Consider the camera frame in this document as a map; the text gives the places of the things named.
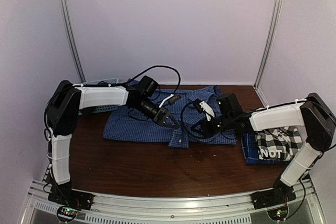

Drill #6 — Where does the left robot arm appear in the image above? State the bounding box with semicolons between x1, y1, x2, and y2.
44;76;179;205

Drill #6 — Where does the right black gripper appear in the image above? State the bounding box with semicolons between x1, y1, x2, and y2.
191;114;233;138

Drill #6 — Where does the front aluminium rail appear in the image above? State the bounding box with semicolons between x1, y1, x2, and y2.
20;179;326;224

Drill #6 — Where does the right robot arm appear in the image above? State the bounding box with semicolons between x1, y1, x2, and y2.
191;93;335;204

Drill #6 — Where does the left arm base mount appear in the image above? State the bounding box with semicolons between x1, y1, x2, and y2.
43;175;93;223

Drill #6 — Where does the right aluminium frame post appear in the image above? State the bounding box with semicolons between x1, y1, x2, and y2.
254;0;284;90

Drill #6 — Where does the blue small-check shirt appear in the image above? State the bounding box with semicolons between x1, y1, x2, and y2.
102;79;238;148

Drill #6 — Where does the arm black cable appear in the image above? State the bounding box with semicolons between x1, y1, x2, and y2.
181;102;237;141
44;65;182;141

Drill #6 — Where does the left aluminium frame post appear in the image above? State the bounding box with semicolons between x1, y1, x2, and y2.
59;0;86;82

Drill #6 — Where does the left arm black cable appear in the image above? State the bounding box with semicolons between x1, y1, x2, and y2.
44;65;182;141

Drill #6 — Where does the aluminium frame post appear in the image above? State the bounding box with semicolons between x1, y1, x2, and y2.
254;0;284;90
59;0;86;82

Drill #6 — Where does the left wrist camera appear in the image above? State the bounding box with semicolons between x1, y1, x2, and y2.
159;94;182;108

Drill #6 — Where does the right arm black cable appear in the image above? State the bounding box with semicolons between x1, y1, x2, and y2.
181;102;237;141

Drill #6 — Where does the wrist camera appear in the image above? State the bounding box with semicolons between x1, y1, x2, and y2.
159;94;182;108
193;99;215;121

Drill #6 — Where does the blue plaid folded shirt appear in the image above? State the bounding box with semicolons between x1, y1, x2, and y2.
241;134;289;165

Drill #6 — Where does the black white plaid shirt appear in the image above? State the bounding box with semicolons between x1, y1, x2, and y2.
255;126;303;162

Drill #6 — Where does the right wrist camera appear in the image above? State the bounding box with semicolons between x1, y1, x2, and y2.
193;99;215;121

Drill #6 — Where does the light blue plastic basket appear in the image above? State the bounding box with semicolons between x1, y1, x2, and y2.
78;78;119;116

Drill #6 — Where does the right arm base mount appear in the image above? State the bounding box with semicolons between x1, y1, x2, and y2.
250;176;296;221

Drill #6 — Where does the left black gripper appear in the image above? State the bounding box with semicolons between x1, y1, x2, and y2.
133;98;179;129

